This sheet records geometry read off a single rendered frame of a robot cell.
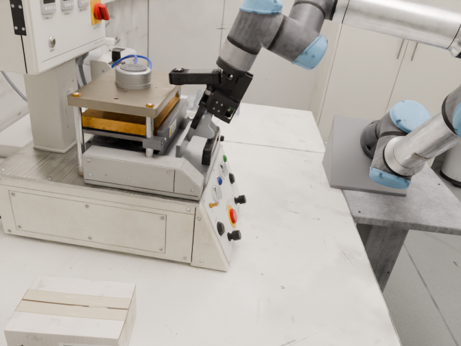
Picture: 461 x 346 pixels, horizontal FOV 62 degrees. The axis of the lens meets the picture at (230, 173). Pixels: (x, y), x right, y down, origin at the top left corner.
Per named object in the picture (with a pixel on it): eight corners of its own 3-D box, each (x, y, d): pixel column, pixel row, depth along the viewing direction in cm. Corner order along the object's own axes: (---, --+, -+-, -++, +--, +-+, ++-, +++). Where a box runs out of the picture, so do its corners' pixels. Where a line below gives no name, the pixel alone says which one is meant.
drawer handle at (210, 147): (201, 165, 87) (202, 148, 85) (211, 139, 100) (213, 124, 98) (209, 166, 87) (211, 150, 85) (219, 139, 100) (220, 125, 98)
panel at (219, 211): (228, 266, 90) (201, 200, 82) (240, 198, 116) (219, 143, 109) (237, 264, 90) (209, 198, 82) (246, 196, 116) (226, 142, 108)
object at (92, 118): (80, 132, 83) (76, 89, 79) (117, 101, 102) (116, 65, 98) (158, 144, 82) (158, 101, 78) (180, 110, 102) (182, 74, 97)
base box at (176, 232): (4, 237, 91) (-10, 174, 83) (77, 165, 124) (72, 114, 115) (227, 273, 89) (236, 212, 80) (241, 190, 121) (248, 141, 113)
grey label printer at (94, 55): (74, 86, 177) (71, 48, 168) (94, 75, 194) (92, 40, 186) (125, 94, 175) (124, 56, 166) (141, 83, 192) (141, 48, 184)
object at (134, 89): (42, 133, 81) (33, 72, 74) (101, 91, 108) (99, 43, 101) (155, 150, 79) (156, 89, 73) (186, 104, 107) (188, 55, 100)
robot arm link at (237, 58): (223, 40, 77) (228, 33, 84) (214, 60, 79) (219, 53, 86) (256, 58, 78) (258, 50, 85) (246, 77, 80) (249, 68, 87)
